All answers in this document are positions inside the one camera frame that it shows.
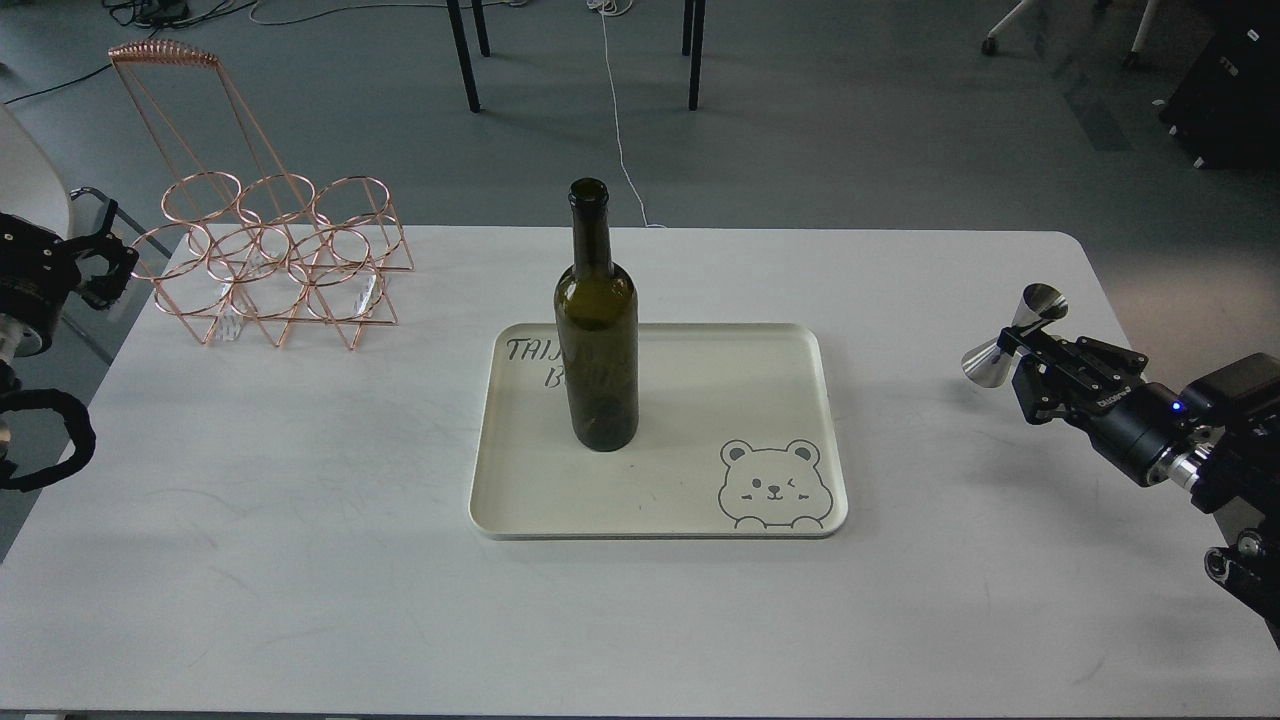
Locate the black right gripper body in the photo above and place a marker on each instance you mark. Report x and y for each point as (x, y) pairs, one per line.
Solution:
(1143, 429)

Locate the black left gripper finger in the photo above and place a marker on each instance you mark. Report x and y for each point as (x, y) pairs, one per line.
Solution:
(112, 263)

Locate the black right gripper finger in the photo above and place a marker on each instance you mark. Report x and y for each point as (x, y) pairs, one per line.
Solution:
(1086, 367)
(1025, 377)

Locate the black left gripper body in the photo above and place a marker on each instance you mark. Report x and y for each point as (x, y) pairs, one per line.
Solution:
(36, 279)

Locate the steel double jigger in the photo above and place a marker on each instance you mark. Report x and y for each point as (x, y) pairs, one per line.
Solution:
(990, 365)

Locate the dark green wine bottle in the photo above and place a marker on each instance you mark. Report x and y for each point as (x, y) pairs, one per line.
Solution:
(595, 303)

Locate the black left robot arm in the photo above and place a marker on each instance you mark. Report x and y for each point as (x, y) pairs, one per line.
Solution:
(47, 433)

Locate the black equipment case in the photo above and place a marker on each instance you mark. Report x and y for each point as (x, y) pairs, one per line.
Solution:
(1224, 111)

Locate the cream bear serving tray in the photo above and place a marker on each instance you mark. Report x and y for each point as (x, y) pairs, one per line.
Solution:
(735, 439)

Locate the copper wire bottle rack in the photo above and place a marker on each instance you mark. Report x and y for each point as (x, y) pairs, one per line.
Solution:
(260, 246)

